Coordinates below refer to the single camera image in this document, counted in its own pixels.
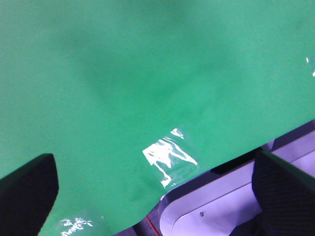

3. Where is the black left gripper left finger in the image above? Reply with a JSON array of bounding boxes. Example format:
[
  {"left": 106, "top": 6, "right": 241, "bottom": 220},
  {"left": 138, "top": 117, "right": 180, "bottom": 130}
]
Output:
[{"left": 0, "top": 153, "right": 59, "bottom": 236}]

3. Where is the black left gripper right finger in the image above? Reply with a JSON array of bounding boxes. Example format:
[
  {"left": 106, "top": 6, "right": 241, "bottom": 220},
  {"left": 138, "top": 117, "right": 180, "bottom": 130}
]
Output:
[{"left": 252, "top": 151, "right": 315, "bottom": 236}]

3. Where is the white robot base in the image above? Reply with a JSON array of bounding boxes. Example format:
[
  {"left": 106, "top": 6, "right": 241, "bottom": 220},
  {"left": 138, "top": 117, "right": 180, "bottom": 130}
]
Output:
[{"left": 132, "top": 119, "right": 315, "bottom": 236}]

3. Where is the green table cloth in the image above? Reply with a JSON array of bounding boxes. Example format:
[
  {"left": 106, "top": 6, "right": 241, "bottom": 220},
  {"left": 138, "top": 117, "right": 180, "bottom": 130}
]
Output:
[{"left": 0, "top": 0, "right": 315, "bottom": 236}]

